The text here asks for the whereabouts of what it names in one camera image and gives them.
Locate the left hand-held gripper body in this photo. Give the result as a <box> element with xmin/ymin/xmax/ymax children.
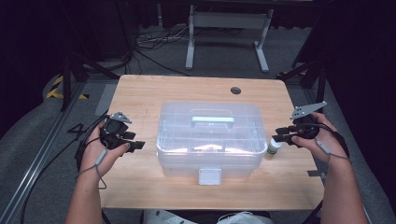
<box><xmin>99</xmin><ymin>111</ymin><xmax>134</xmax><ymax>151</ymax></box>

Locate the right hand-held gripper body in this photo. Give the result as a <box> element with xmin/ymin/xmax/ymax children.
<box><xmin>289</xmin><ymin>101</ymin><xmax>328</xmax><ymax>140</ymax></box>

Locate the small white bottle green label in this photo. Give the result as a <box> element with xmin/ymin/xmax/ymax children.
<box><xmin>266</xmin><ymin>138</ymin><xmax>283</xmax><ymax>156</ymax></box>

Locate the clear plastic storage box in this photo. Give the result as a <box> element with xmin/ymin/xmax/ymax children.
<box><xmin>156</xmin><ymin>101</ymin><xmax>269</xmax><ymax>187</ymax></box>

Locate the person's left hand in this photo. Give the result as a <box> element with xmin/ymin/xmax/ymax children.
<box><xmin>78</xmin><ymin>121</ymin><xmax>131</xmax><ymax>183</ymax></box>

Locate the person's right hand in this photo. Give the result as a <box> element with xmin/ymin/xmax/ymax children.
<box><xmin>292</xmin><ymin>112</ymin><xmax>351</xmax><ymax>167</ymax></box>

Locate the black metal stand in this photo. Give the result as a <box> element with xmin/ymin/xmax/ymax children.
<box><xmin>60</xmin><ymin>52</ymin><xmax>120</xmax><ymax>112</ymax></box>
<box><xmin>276</xmin><ymin>59</ymin><xmax>329</xmax><ymax>105</ymax></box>

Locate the yellow black floor tape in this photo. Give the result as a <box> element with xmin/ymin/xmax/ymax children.
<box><xmin>46</xmin><ymin>76</ymin><xmax>90</xmax><ymax>101</ymax></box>

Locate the person's light clothing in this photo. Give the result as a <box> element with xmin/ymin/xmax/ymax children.
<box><xmin>141</xmin><ymin>208</ymin><xmax>275</xmax><ymax>224</ymax></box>

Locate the grey wrist strap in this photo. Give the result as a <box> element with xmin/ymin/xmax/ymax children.
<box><xmin>74</xmin><ymin>148</ymin><xmax>108</xmax><ymax>190</ymax></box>
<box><xmin>314</xmin><ymin>138</ymin><xmax>353</xmax><ymax>164</ymax></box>

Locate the right hand-held gripper black cable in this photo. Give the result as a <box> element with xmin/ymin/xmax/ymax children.
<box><xmin>300</xmin><ymin>122</ymin><xmax>351</xmax><ymax>160</ymax></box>

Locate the hand-held gripper black cable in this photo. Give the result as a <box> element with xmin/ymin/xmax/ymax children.
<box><xmin>20</xmin><ymin>113</ymin><xmax>110</xmax><ymax>224</ymax></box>
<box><xmin>300</xmin><ymin>122</ymin><xmax>351</xmax><ymax>160</ymax></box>

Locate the left hand-held gripper black cable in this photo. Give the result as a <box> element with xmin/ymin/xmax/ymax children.
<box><xmin>20</xmin><ymin>113</ymin><xmax>110</xmax><ymax>224</ymax></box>

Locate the aluminium floor rail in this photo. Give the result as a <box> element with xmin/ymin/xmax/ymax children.
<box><xmin>0</xmin><ymin>82</ymin><xmax>87</xmax><ymax>224</ymax></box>

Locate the tangle of floor cables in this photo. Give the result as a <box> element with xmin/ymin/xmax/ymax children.
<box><xmin>134</xmin><ymin>26</ymin><xmax>191</xmax><ymax>77</ymax></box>

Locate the white metal desk frame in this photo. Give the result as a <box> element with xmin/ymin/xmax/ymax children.
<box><xmin>185</xmin><ymin>4</ymin><xmax>275</xmax><ymax>74</ymax></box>

